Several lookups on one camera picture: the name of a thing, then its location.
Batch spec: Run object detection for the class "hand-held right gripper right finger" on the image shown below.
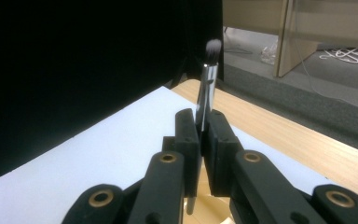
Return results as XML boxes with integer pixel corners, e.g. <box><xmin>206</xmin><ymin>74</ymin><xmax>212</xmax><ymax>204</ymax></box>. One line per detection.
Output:
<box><xmin>202</xmin><ymin>108</ymin><xmax>324</xmax><ymax>224</ymax></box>

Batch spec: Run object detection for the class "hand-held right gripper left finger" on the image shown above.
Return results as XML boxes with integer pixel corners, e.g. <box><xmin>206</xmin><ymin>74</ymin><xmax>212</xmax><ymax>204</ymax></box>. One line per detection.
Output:
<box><xmin>127</xmin><ymin>107</ymin><xmax>203</xmax><ymax>224</ymax></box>

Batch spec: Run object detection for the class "cream ribbed cup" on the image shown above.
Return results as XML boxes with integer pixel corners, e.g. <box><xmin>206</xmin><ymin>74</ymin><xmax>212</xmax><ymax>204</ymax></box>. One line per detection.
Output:
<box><xmin>182</xmin><ymin>160</ymin><xmax>235</xmax><ymax>224</ymax></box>

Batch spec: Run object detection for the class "black makeup brush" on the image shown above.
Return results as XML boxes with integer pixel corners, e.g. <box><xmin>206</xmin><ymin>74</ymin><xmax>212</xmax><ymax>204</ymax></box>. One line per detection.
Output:
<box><xmin>186</xmin><ymin>38</ymin><xmax>224</xmax><ymax>217</ymax></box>

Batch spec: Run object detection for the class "wooden table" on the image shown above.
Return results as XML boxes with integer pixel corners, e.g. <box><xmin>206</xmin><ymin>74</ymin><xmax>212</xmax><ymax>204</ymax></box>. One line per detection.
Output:
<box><xmin>171</xmin><ymin>78</ymin><xmax>358</xmax><ymax>205</ymax></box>

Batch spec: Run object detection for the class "clear plastic bag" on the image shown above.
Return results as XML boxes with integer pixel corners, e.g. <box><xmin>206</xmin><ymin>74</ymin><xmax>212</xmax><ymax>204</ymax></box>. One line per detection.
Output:
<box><xmin>259</xmin><ymin>42</ymin><xmax>280</xmax><ymax>66</ymax></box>

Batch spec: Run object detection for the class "black curtain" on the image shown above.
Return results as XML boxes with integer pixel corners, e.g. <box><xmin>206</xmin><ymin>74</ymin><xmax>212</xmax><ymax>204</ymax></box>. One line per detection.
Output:
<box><xmin>0</xmin><ymin>0</ymin><xmax>225</xmax><ymax>188</ymax></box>

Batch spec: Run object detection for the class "wooden cabinet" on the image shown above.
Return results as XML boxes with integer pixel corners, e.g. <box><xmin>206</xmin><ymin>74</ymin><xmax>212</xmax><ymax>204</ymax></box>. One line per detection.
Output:
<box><xmin>222</xmin><ymin>0</ymin><xmax>358</xmax><ymax>78</ymax></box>

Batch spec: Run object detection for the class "thin white floor cable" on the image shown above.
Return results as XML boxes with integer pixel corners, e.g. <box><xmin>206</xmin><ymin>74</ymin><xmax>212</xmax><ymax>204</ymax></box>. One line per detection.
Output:
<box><xmin>292</xmin><ymin>27</ymin><xmax>358</xmax><ymax>105</ymax></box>

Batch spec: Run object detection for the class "white rope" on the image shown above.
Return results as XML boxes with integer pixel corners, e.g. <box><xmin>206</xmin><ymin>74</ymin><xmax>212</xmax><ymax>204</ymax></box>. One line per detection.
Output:
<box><xmin>319</xmin><ymin>47</ymin><xmax>358</xmax><ymax>64</ymax></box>

